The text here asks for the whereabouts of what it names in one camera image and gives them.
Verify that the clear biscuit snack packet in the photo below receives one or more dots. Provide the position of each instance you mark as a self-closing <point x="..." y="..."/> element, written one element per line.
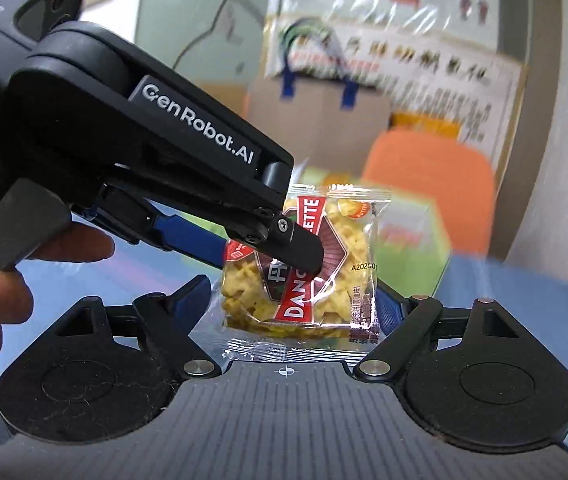
<point x="344" y="230"/>

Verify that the cat outline wall sticker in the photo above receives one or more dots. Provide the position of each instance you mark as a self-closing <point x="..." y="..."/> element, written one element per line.
<point x="224" y="35"/>

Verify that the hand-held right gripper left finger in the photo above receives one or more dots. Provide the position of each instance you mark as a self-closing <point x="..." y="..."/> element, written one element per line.
<point x="190" y="301"/>

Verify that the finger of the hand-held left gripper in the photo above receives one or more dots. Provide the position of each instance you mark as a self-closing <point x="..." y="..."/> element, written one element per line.
<point x="194" y="237"/>
<point x="299" y="252"/>

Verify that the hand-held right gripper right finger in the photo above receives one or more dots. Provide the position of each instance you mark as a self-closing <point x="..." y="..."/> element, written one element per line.
<point x="390" y="312"/>

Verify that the blue tablecloth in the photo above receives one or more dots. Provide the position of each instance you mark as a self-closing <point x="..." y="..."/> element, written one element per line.
<point x="514" y="280"/>

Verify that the yellow bordered wall poster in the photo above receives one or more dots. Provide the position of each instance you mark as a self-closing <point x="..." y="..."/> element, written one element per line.
<point x="439" y="75"/>

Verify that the green cardboard box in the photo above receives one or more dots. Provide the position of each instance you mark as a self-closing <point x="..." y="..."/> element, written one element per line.
<point x="414" y="220"/>

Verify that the orange chair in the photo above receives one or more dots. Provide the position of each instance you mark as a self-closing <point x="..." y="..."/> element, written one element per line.
<point x="429" y="170"/>

